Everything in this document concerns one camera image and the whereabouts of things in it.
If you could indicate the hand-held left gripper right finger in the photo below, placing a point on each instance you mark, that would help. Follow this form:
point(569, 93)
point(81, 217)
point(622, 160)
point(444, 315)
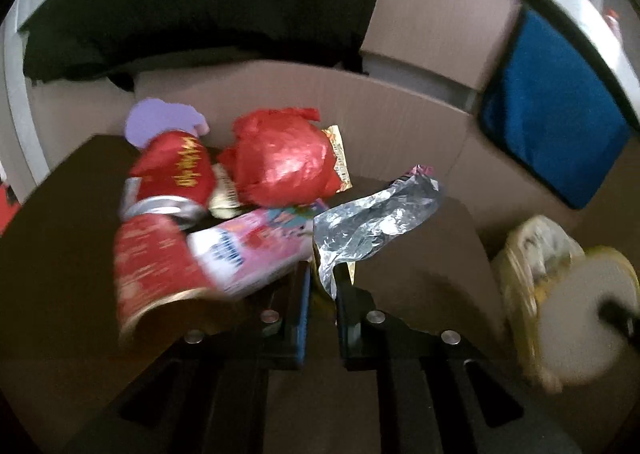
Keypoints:
point(345, 329)

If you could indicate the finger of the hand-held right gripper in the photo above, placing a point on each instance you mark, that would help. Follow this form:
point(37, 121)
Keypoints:
point(617, 316)

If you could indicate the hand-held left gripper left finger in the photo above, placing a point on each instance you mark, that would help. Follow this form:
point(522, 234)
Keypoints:
point(302, 319)

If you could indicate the yellow oval pad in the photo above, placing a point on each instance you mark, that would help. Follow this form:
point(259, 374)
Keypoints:
point(575, 324)

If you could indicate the silver foil wrapper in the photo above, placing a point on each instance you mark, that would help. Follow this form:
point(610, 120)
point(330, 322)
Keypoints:
point(370, 224)

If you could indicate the red paper cup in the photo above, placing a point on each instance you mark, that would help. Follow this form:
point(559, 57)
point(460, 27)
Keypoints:
point(150, 264)

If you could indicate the white noodle snack packet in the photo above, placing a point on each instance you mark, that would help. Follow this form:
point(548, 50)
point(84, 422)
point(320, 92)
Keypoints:
point(340, 158)

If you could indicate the pink drink carton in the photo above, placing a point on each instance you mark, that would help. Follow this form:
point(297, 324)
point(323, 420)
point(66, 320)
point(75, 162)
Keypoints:
point(250, 244)

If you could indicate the red plastic bag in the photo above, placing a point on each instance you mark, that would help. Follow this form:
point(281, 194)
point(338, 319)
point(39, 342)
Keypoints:
point(280, 158)

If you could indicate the red drink can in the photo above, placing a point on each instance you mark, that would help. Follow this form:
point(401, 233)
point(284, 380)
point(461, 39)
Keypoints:
point(175, 168)

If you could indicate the brown cardboard sheet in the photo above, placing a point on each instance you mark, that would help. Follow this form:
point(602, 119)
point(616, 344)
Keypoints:
point(400, 123)
point(435, 8)

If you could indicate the blue towel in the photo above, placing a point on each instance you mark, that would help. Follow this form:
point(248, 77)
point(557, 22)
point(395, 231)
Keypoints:
point(550, 108)

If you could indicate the purple round lid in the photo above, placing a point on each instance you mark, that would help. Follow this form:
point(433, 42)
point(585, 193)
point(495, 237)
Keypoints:
point(155, 116)

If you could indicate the brown cloth-covered table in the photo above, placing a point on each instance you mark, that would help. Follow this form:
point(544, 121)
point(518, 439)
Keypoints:
point(60, 234)

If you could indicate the red floor mat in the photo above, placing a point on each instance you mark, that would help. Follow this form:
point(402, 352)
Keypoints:
point(7, 204)

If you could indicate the black cloth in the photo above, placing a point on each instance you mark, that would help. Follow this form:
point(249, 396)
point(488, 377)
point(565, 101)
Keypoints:
point(200, 8)

